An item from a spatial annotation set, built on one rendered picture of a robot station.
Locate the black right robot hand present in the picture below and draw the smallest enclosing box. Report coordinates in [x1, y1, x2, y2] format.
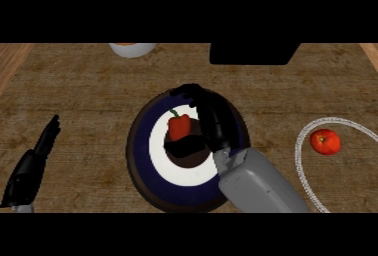
[164, 83, 247, 159]

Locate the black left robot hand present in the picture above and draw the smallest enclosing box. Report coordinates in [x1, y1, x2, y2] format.
[0, 114, 64, 209]

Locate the red bell pepper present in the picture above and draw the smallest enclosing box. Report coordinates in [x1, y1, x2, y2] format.
[167, 108, 192, 142]

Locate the round blue white placemat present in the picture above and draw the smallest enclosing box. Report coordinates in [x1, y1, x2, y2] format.
[126, 87, 253, 214]

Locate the black appliance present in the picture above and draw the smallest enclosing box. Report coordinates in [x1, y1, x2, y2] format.
[209, 43, 303, 66]

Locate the red tomato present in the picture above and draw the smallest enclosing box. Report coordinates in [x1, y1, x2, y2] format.
[309, 128, 343, 156]

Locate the white cup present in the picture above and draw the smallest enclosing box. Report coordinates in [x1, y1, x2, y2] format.
[108, 43, 160, 59]

